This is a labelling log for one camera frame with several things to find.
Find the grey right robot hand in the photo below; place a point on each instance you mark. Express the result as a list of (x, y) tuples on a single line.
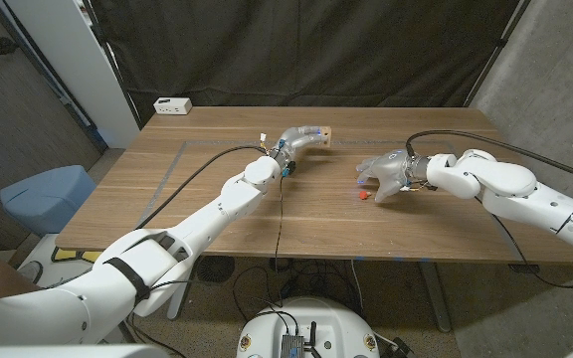
[(391, 169)]

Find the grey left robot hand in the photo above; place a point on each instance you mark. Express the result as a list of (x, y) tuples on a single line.
[(294, 139)]

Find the small wooden block with holes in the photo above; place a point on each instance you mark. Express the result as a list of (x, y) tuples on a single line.
[(327, 136)]

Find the wooden screw with red head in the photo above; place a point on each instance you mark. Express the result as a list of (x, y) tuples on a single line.
[(363, 195)]

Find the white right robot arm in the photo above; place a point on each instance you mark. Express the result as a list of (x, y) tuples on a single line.
[(505, 184)]

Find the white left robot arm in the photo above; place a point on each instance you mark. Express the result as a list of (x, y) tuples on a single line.
[(207, 219)]

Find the black curtain backdrop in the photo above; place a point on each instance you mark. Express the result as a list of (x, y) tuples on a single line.
[(306, 50)]

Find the white power strip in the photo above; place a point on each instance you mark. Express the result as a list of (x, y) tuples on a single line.
[(172, 105)]

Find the grey table leg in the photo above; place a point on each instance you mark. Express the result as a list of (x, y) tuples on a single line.
[(436, 298), (179, 305)]

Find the round black fan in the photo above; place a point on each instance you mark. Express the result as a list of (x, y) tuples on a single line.
[(217, 272)]

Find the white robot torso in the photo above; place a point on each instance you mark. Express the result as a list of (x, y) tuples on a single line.
[(326, 323)]

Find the grey electronics box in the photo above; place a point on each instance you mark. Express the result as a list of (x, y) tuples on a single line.
[(292, 345)]

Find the white cabinet panel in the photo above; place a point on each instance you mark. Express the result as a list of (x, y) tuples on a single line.
[(77, 64)]

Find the blue padded stool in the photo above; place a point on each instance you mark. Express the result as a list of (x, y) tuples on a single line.
[(43, 199)]

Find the grey black sneaker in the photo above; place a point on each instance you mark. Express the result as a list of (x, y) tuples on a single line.
[(30, 272)]

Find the black frame pole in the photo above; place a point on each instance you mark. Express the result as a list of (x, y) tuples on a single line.
[(495, 50), (112, 64)]

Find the black wall rail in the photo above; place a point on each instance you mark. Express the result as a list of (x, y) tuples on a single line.
[(43, 74)]

